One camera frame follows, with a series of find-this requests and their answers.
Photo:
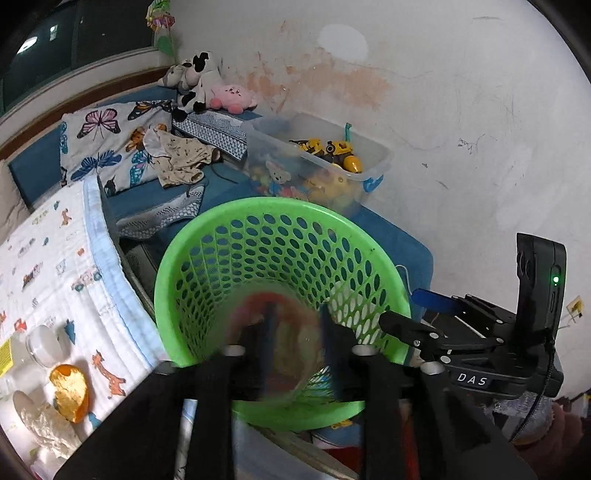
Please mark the beige printed garment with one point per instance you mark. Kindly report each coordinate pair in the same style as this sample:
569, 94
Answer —
180, 159

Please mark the clear plastic toy bin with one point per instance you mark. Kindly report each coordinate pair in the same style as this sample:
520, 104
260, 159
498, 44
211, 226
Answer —
286, 159

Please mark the grey patterned cloth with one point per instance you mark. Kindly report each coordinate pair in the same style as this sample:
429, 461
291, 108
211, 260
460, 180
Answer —
161, 214

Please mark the yellow toy truck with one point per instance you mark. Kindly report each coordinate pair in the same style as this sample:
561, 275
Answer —
344, 154
310, 146

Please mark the blue box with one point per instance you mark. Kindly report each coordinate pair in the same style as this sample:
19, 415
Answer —
339, 429

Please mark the dark window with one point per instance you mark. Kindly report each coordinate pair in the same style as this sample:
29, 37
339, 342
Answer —
69, 41

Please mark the crumpled white tissue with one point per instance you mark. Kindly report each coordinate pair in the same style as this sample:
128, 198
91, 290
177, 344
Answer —
44, 424

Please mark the black and white cow plush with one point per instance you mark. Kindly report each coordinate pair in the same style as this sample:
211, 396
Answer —
198, 78

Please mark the green plastic basket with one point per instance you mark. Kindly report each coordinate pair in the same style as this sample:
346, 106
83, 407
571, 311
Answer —
277, 240

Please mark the clear plastic cup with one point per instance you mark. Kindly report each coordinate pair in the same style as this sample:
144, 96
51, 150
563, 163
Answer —
46, 347

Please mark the colourful hanging decoration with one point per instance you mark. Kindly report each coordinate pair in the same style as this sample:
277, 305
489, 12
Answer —
159, 23

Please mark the clear plastic bottle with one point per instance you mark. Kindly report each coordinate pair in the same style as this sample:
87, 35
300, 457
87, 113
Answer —
11, 360

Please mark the pink plush toy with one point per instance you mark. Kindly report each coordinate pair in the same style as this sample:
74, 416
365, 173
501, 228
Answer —
233, 96

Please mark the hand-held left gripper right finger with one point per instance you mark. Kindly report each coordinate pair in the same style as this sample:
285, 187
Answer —
330, 341

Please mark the grey plush toy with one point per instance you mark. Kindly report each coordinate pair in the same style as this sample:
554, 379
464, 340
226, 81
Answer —
171, 77

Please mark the blue patterned folded cloth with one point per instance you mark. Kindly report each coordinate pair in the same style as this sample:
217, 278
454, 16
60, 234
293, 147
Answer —
217, 131

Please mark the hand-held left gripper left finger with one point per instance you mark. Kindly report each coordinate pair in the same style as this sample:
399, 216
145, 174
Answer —
264, 337

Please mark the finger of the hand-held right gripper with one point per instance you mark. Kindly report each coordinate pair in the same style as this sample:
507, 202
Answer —
406, 330
431, 297

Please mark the blue bed mat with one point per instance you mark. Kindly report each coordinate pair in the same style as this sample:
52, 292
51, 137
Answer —
392, 240

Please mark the teal toy stick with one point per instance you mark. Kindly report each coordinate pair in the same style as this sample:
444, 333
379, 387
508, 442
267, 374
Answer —
347, 131

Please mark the white printed blanket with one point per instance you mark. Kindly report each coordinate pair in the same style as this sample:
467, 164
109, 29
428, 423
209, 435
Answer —
51, 258

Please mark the person's right forearm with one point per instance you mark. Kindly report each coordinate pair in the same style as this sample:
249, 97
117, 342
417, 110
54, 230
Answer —
531, 417

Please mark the orange foil wrapper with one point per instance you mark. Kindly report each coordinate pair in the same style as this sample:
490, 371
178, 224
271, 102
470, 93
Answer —
69, 390

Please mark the butterfly print pillow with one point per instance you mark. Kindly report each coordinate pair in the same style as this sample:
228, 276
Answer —
106, 138

